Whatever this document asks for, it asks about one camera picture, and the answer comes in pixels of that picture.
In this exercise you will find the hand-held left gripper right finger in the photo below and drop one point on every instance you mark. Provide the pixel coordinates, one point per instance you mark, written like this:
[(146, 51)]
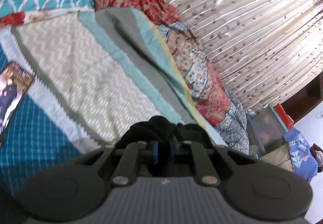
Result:
[(172, 151)]

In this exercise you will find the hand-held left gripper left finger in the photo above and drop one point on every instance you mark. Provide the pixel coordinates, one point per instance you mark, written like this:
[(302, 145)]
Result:
[(155, 153)]

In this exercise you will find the black pants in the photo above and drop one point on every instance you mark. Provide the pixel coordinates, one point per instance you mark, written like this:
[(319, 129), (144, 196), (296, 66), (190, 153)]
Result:
[(156, 128)]

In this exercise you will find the floral patchwork blanket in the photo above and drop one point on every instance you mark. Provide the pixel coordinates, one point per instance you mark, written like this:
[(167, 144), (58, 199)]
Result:
[(204, 82)]

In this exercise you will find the clear grey storage box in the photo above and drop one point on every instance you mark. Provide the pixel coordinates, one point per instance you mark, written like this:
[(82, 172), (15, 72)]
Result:
[(267, 130)]

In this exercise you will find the red box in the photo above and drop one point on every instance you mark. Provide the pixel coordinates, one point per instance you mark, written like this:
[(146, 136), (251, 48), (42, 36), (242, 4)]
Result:
[(284, 114)]

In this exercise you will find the chevron patchwork quilt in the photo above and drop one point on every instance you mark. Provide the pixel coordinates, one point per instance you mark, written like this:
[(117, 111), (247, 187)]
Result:
[(75, 62)]

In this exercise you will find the teal checkered bedsheet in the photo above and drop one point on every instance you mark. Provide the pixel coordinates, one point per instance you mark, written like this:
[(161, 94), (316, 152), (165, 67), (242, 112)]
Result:
[(32, 143)]

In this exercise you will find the blue printed bag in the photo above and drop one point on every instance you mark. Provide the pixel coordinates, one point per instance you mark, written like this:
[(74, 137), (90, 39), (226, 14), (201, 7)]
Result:
[(301, 153)]

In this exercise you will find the dark wooden furniture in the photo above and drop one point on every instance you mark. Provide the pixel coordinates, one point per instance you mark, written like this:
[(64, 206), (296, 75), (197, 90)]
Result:
[(306, 102)]

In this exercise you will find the beige leaf print curtain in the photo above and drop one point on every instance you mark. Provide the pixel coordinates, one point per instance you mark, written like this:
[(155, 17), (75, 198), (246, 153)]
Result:
[(247, 24)]

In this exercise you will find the smartphone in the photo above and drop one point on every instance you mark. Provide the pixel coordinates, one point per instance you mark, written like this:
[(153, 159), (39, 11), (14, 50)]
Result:
[(12, 97)]

